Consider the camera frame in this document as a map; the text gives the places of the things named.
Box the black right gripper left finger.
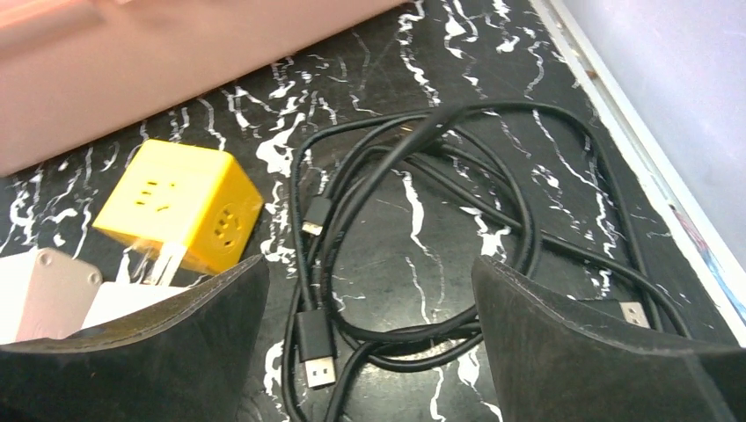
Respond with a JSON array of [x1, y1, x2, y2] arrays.
[[1, 255, 270, 421]]

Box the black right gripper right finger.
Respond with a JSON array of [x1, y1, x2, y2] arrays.
[[472, 257, 745, 421]]

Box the pink power adapter plug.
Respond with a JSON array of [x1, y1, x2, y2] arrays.
[[1, 248, 103, 345]]

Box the yellow cube socket adapter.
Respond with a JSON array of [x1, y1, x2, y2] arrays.
[[92, 139, 264, 274]]

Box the pink translucent storage box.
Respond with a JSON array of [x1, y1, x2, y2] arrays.
[[1, 1, 394, 176]]

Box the black coiled usb cable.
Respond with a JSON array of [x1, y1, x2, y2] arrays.
[[281, 101, 693, 422]]

